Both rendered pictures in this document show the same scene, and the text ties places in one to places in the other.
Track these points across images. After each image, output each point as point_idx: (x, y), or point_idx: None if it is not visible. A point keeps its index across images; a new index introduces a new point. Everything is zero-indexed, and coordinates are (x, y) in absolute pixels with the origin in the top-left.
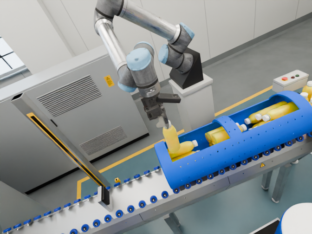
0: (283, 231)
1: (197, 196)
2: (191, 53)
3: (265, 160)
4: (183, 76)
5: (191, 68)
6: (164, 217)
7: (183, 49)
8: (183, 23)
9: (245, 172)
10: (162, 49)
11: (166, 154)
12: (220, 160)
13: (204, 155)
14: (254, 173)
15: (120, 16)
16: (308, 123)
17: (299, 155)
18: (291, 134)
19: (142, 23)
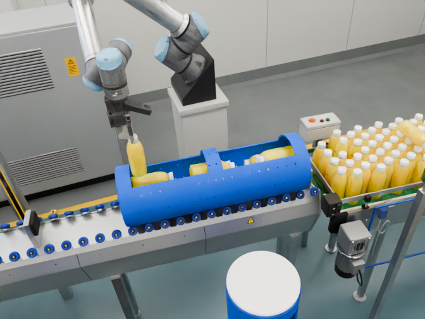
0: (229, 271)
1: (159, 245)
2: (205, 56)
3: (255, 216)
4: (186, 87)
5: (198, 78)
6: (112, 277)
7: (190, 49)
8: (197, 13)
9: (227, 226)
10: (162, 42)
11: (127, 178)
12: (191, 197)
13: (172, 187)
14: (240, 230)
15: None
16: (301, 174)
17: (300, 218)
18: (281, 183)
19: (135, 4)
